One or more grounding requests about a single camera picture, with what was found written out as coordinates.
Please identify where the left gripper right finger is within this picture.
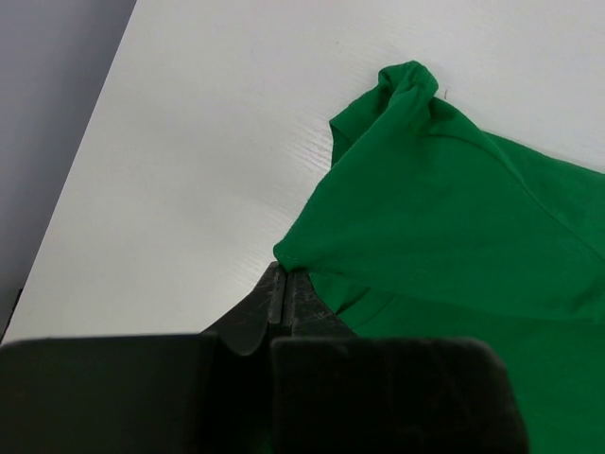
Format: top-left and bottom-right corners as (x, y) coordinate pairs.
(270, 271), (529, 453)

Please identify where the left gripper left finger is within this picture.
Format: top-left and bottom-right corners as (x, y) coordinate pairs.
(1, 264), (285, 453)

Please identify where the green t shirt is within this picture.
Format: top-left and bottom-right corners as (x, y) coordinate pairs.
(273, 61), (604, 453)

